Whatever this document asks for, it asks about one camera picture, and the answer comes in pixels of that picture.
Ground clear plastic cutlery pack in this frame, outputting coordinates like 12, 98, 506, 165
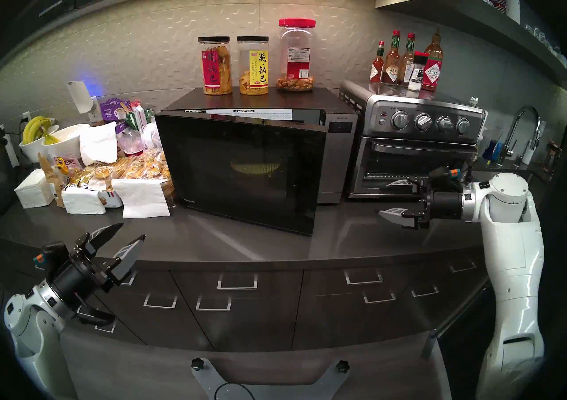
144, 121, 162, 149

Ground pink snack packet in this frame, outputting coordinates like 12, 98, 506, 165
55, 156, 85, 174

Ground brown kraft paper bag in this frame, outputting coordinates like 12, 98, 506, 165
38, 152, 67, 208

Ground dark lower drawer cabinets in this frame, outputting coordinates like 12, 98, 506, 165
0, 240, 519, 353

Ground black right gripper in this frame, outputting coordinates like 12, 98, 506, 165
378, 179, 464, 230

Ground snack jar red label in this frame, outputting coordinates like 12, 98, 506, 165
198, 36, 233, 95

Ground snack jar yellow label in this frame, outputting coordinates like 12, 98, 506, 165
237, 36, 270, 96

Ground chrome kitchen faucet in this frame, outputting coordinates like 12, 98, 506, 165
496, 106, 542, 167

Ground dark wall shelf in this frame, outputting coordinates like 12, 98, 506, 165
376, 0, 567, 90

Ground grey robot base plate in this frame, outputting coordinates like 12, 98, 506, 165
191, 357, 350, 400

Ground small white bowl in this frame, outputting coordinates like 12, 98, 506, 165
19, 125, 60, 163

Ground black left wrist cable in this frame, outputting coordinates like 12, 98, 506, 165
73, 303, 117, 328

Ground large white bowl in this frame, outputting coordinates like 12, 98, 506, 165
43, 123, 91, 167

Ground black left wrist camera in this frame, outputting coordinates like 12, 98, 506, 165
34, 241, 70, 273

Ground white plug-in device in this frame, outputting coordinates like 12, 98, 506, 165
67, 81, 94, 114

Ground stainless steel toaster oven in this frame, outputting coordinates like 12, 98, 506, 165
339, 79, 487, 200

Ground white paper bag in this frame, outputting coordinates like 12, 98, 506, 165
79, 121, 119, 166

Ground yellow plate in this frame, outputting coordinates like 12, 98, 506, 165
230, 158, 282, 176

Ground pale brown hot sauce bottle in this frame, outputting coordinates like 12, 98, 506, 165
397, 33, 417, 87

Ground black cap spice shaker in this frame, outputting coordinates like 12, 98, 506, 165
408, 52, 429, 92

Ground black steel Panasonic microwave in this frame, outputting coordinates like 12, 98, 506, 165
162, 87, 358, 205

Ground black countertop appliance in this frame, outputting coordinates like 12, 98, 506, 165
0, 136, 18, 214

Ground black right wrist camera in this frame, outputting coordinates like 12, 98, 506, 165
428, 165, 464, 186

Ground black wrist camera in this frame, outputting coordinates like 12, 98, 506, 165
428, 165, 464, 186
34, 241, 70, 273

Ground small red Tabasco bottle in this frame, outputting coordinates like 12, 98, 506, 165
369, 41, 386, 85

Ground large clear jar red lid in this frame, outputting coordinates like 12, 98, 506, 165
276, 18, 317, 92

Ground brown glass bottle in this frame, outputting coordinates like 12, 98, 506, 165
543, 140, 563, 174

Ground white cardboard snack box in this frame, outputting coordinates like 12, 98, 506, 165
61, 173, 172, 219

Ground large red Tabasco bottle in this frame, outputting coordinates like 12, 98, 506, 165
422, 28, 444, 91

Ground green white sachet box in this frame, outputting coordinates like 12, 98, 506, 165
126, 101, 156, 132

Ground white napkin stack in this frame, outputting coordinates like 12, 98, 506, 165
14, 169, 56, 209

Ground orange-brown hot sauce bottle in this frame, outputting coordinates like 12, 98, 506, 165
381, 30, 403, 86

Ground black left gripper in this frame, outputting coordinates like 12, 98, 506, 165
50, 223, 147, 312

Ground yellow banana bunch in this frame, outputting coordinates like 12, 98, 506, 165
22, 115, 62, 145

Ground white packet tricolour flag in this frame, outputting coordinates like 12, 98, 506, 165
98, 189, 124, 208

